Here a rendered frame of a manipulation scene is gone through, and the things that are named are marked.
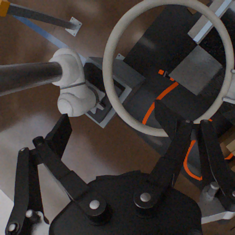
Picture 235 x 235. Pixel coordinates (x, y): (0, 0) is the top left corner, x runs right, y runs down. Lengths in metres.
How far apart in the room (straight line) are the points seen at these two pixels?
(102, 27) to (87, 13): 0.30
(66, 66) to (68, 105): 0.20
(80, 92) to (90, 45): 1.24
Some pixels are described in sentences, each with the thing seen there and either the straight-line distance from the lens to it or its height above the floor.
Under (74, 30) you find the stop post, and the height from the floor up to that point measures 0.01.
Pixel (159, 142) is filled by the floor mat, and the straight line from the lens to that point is 1.98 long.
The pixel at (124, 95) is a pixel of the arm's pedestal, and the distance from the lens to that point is 0.98.
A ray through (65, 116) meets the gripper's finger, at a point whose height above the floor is 1.57.
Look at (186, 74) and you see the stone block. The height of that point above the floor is 0.70.
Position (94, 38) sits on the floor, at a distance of 1.95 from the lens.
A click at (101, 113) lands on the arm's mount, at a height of 0.88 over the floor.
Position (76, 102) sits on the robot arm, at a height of 1.12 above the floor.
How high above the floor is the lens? 1.72
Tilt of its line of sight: 62 degrees down
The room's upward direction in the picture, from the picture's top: 139 degrees counter-clockwise
